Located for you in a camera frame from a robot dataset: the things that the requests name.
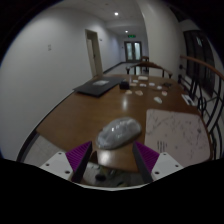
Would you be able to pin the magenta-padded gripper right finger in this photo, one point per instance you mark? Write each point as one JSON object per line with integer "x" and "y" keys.
{"x": 165, "y": 166}

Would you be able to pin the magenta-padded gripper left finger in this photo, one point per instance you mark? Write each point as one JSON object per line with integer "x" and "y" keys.
{"x": 56, "y": 165}

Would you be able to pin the translucent grey computer mouse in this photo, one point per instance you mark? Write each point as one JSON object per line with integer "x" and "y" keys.
{"x": 118, "y": 132}

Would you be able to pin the white marble-print mouse pad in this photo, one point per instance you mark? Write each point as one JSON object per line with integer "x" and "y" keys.
{"x": 176, "y": 135}

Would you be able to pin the small white card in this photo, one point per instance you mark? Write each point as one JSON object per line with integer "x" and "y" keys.
{"x": 143, "y": 85}
{"x": 128, "y": 92}
{"x": 139, "y": 93}
{"x": 151, "y": 84}
{"x": 164, "y": 93}
{"x": 157, "y": 100}

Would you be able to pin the white notepad with pen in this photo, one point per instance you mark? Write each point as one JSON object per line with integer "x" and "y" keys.
{"x": 188, "y": 99}

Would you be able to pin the black railing with wooden handrail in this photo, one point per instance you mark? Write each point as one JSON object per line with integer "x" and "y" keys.
{"x": 206, "y": 100}

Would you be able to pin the closed black laptop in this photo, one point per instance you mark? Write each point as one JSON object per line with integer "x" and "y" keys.
{"x": 98, "y": 85}

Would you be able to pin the small black box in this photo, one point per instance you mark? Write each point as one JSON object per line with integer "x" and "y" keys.
{"x": 124, "y": 85}

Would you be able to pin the flat white box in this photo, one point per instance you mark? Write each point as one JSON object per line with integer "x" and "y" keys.
{"x": 143, "y": 78}

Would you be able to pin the wooden armchair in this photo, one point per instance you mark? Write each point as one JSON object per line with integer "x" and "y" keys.
{"x": 149, "y": 65}

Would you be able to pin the dark window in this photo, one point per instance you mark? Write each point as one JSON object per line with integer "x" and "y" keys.
{"x": 200, "y": 60}

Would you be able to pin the single beige door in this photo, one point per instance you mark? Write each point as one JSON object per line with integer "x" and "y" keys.
{"x": 95, "y": 53}

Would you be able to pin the glazed double door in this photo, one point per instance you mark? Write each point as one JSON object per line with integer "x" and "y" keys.
{"x": 133, "y": 51}

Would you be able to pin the green exit sign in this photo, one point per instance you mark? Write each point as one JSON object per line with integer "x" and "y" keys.
{"x": 131, "y": 36}

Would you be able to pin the round ceiling light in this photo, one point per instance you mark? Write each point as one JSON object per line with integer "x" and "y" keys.
{"x": 116, "y": 14}

